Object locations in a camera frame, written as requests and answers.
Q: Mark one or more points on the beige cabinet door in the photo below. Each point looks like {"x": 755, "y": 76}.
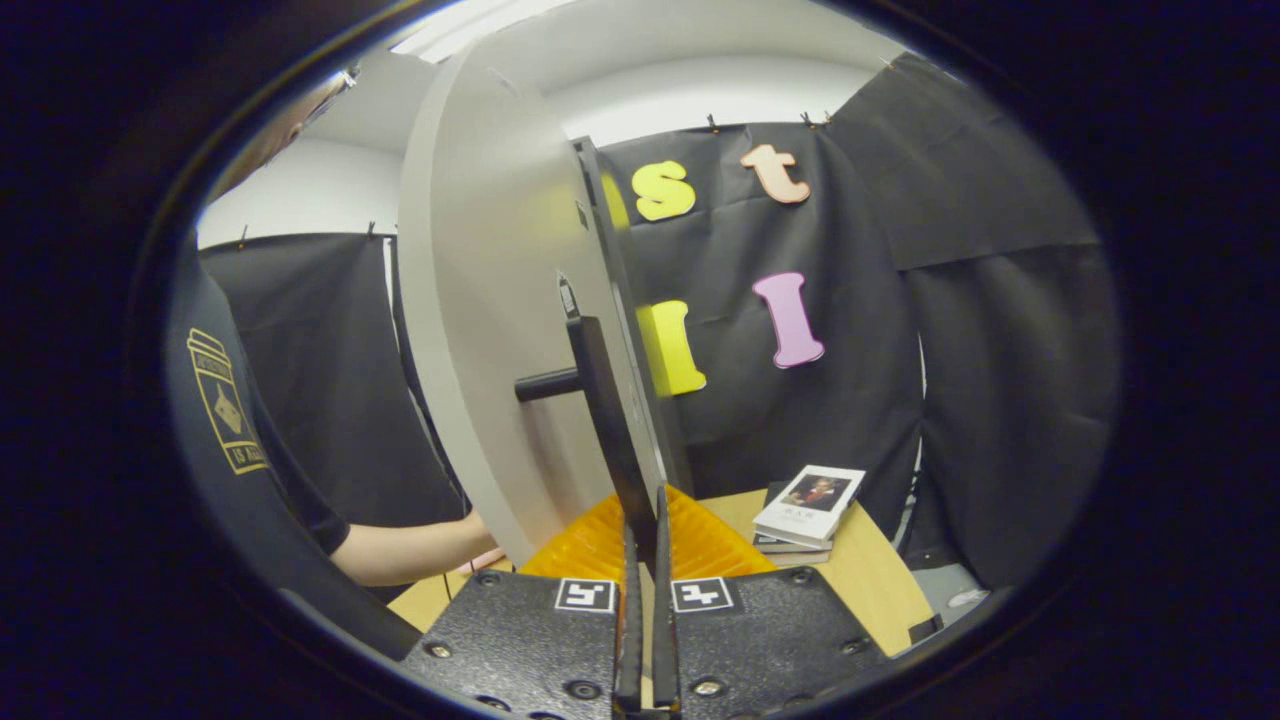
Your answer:
{"x": 480, "y": 250}

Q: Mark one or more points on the black backdrop cloth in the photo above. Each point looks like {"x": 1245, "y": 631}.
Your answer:
{"x": 850, "y": 400}

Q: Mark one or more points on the dark book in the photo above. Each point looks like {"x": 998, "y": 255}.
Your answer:
{"x": 790, "y": 555}

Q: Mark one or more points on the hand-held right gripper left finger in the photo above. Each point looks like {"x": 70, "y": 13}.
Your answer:
{"x": 629, "y": 650}

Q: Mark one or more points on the person's dark printed t-shirt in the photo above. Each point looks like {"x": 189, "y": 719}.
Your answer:
{"x": 250, "y": 500}

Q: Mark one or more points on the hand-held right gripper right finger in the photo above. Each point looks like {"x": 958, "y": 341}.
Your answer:
{"x": 664, "y": 650}

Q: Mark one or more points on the white book with portrait cover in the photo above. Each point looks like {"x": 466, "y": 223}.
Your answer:
{"x": 815, "y": 500}

